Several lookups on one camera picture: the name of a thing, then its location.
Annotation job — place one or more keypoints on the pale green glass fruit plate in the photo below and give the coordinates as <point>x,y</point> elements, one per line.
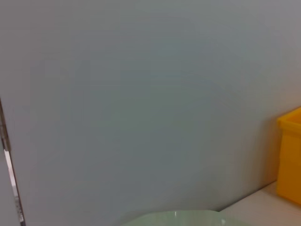
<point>188,219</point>

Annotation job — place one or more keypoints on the yellow plastic storage bin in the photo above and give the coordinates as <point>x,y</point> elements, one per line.
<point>290,160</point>

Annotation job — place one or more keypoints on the metal wall trim strip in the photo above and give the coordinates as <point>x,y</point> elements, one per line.
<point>10,169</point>

